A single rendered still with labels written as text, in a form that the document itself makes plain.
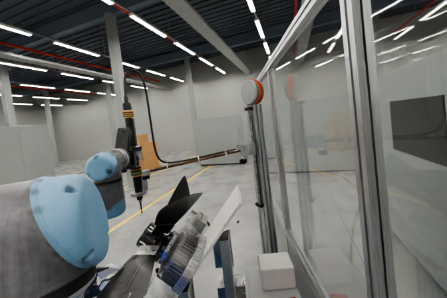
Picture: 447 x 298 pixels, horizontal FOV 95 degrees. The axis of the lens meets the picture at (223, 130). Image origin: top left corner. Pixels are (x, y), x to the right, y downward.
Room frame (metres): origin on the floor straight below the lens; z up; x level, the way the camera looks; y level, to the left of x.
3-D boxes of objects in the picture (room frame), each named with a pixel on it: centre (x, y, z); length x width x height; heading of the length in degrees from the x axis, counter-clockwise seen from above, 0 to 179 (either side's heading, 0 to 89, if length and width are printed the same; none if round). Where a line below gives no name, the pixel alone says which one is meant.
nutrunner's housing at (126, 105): (0.89, 0.40, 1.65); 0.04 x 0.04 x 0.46
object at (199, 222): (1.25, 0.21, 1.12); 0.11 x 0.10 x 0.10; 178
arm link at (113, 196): (0.61, 0.38, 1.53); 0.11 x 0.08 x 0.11; 107
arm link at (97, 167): (0.61, 0.36, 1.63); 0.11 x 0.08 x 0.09; 8
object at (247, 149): (1.23, -0.13, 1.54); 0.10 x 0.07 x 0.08; 123
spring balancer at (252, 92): (1.28, -0.20, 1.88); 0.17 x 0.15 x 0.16; 178
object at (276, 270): (1.06, -0.19, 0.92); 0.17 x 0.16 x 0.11; 88
